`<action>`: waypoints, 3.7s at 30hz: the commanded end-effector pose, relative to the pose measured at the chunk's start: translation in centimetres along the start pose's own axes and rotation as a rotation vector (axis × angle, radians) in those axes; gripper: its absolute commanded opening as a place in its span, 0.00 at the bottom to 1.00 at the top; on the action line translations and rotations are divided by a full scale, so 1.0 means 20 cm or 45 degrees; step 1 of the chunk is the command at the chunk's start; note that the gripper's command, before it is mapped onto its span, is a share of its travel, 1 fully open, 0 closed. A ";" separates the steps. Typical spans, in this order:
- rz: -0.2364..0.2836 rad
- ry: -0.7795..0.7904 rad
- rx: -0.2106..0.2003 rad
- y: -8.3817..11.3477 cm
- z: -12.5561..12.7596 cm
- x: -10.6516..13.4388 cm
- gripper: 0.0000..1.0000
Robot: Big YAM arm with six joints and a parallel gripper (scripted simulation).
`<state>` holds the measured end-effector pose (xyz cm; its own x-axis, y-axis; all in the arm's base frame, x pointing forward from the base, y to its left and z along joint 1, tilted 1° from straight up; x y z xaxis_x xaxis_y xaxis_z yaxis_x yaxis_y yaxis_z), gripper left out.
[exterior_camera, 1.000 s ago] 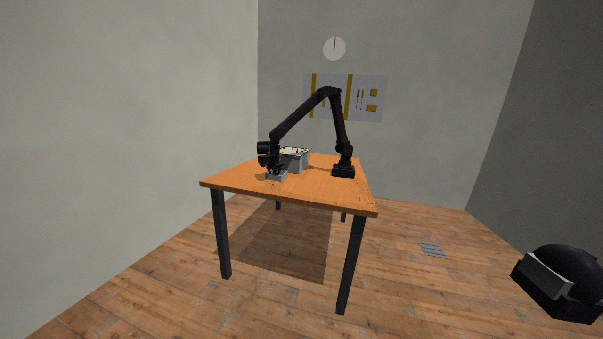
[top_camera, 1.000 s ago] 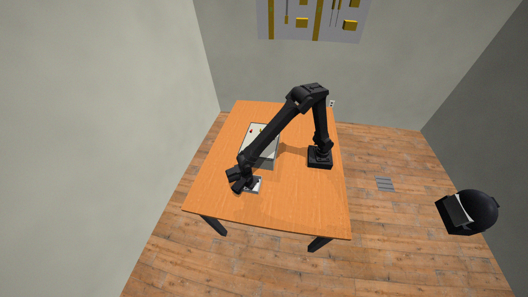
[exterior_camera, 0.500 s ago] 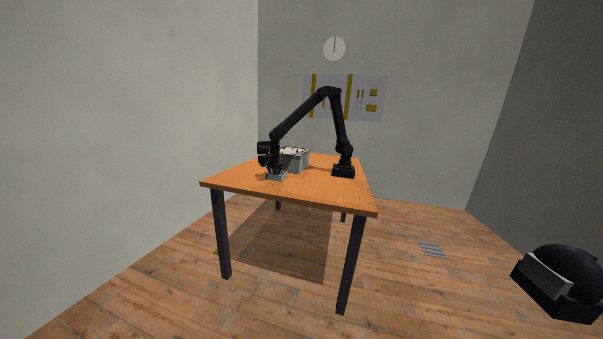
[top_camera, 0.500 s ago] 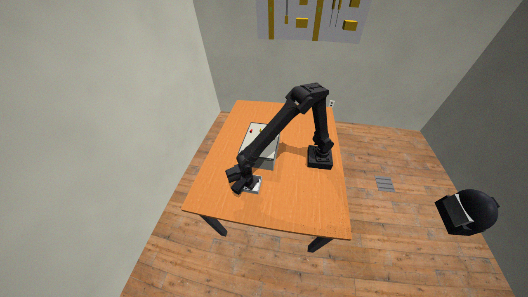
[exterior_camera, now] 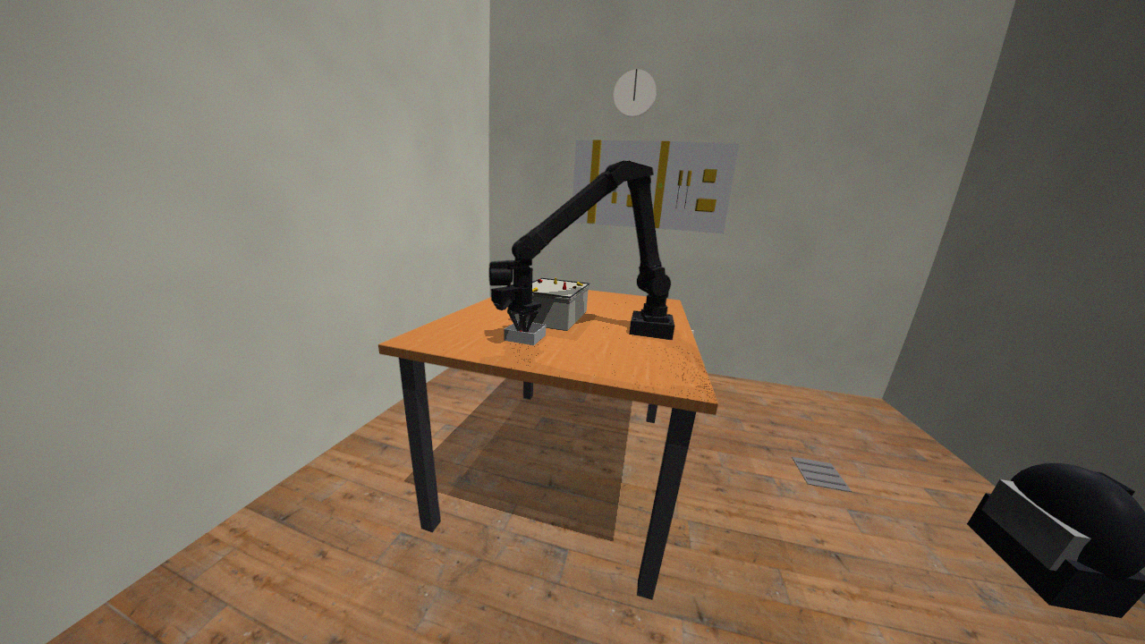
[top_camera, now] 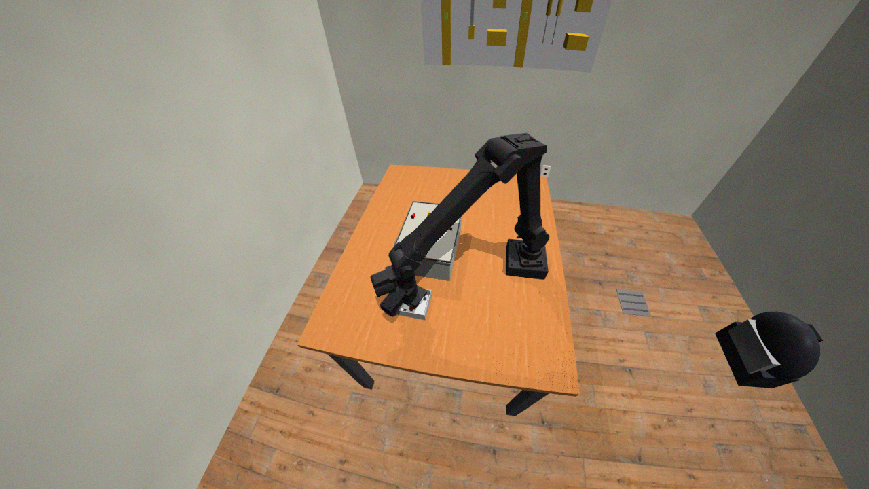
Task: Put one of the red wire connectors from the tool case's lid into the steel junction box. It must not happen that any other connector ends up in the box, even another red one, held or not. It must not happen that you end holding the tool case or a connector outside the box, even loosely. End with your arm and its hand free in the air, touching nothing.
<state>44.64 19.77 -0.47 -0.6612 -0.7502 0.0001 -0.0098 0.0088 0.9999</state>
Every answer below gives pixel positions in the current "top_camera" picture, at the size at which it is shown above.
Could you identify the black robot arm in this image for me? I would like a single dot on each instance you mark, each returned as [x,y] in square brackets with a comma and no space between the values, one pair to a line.
[513,154]

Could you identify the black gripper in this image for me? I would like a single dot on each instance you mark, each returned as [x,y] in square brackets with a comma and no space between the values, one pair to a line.
[420,294]

